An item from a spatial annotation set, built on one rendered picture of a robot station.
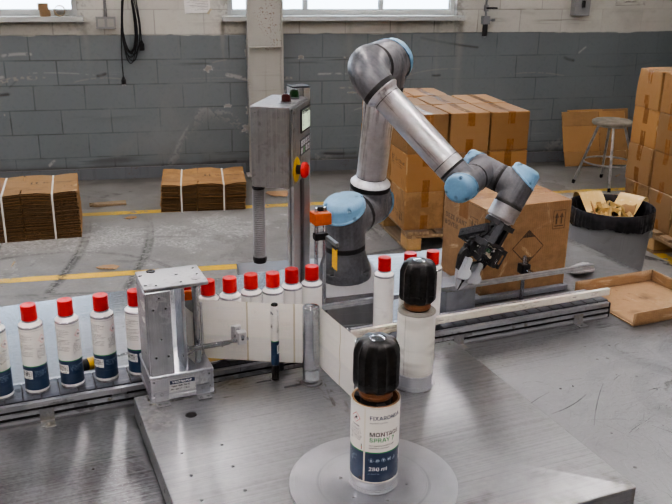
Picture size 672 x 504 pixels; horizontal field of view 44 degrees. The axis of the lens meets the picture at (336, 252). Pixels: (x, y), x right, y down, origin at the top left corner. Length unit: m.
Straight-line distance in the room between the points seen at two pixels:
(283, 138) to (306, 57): 5.42
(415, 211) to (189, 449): 3.84
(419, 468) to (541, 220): 1.13
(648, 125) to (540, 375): 3.91
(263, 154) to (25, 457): 0.82
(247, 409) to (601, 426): 0.77
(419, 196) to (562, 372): 3.31
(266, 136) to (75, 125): 5.46
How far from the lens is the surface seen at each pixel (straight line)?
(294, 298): 1.99
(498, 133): 5.43
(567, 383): 2.09
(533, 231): 2.52
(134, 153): 7.32
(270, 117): 1.89
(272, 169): 1.91
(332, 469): 1.59
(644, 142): 5.90
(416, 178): 5.29
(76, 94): 7.26
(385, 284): 2.07
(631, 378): 2.16
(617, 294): 2.66
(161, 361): 1.81
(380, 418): 1.44
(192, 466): 1.63
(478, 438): 1.73
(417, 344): 1.82
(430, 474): 1.59
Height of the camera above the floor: 1.78
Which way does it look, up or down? 19 degrees down
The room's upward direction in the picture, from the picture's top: 1 degrees clockwise
